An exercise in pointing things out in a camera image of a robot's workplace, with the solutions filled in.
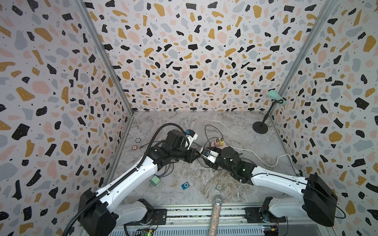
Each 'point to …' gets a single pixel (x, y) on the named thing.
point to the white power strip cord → (264, 162)
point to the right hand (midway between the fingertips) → (208, 151)
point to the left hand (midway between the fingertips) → (203, 154)
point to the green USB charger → (155, 180)
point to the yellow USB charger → (221, 143)
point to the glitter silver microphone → (217, 202)
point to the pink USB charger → (217, 144)
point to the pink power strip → (221, 147)
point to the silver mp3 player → (218, 188)
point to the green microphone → (274, 95)
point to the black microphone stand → (261, 127)
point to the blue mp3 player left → (185, 186)
